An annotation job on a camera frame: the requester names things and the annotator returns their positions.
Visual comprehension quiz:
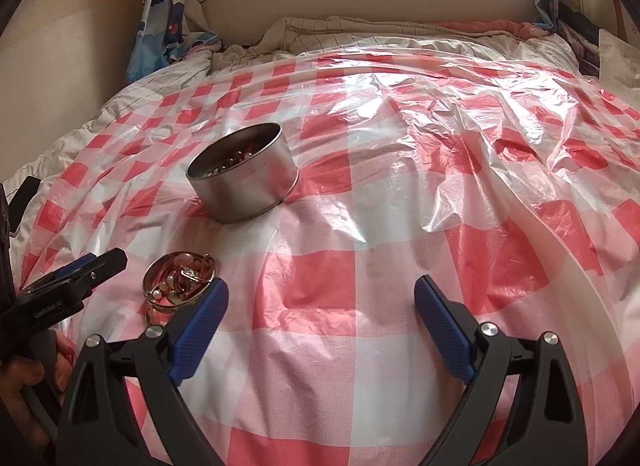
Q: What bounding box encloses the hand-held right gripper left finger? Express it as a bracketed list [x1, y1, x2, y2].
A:
[56, 277, 230, 466]

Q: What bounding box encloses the beige grid blanket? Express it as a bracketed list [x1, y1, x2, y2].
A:
[210, 16, 451, 54]

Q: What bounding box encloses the person's left hand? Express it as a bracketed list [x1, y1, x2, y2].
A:
[0, 332, 76, 452]

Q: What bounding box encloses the pile of beaded bracelets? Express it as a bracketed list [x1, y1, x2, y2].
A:
[197, 141, 268, 179]

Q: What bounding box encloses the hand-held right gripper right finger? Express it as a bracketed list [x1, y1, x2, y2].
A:
[414, 275, 586, 466]

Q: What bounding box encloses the round metal tin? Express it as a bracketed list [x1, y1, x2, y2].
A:
[186, 122, 299, 224]

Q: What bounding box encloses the dark clothing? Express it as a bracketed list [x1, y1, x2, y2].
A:
[555, 0, 601, 76]

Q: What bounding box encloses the pink blanket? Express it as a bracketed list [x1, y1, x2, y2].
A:
[435, 20, 546, 39]

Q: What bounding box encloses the red white checked plastic sheet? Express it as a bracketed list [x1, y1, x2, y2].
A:
[20, 46, 640, 466]

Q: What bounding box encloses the white pearl bracelet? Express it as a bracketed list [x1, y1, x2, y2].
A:
[150, 255, 201, 304]

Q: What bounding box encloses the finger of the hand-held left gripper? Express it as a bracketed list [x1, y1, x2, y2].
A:
[20, 253, 99, 297]
[69, 247, 128, 297]

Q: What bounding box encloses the blue cartoon curtain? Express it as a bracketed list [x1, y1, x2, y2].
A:
[124, 0, 221, 85]

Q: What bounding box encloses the white paper bag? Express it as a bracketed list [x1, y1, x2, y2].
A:
[597, 28, 640, 96]

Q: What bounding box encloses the black flat object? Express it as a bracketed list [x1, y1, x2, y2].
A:
[6, 176, 43, 237]

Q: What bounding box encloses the pile of mixed bangles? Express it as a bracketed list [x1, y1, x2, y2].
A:
[142, 252, 217, 327]

